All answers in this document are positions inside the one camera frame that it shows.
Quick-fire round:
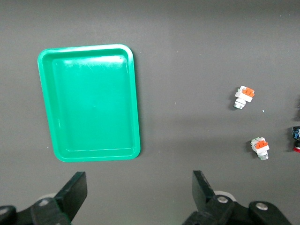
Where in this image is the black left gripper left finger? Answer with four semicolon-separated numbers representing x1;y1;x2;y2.
0;172;88;225

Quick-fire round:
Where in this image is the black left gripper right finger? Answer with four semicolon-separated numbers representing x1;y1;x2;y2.
181;170;293;225

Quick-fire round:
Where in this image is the white button with orange clip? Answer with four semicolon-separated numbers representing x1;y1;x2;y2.
250;137;270;161
233;86;255;110

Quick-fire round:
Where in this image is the green plastic tray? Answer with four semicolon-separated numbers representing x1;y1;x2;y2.
37;44;141;163

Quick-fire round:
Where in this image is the red mushroom push button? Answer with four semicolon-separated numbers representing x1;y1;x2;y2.
291;126;300;154
294;95;300;121

